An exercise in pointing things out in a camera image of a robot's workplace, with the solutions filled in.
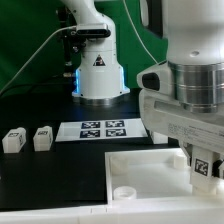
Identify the white sheet with markers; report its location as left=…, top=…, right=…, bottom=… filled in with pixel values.
left=56, top=118, right=147, bottom=142

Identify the white camera cable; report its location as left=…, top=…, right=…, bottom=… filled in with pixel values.
left=0, top=25, right=78, bottom=96

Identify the grey camera on stand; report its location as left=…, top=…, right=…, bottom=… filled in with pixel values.
left=71, top=23, right=111, bottom=38

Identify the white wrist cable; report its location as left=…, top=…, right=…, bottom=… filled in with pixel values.
left=121, top=0, right=159, bottom=65

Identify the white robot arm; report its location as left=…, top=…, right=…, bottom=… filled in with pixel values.
left=61, top=0, right=224, bottom=177

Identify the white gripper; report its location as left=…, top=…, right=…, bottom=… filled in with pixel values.
left=139, top=90, right=224, bottom=174

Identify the white square tabletop tray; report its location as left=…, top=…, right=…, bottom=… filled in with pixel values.
left=105, top=148, right=224, bottom=205

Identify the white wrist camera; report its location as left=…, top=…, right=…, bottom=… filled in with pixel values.
left=137, top=62, right=174, bottom=100

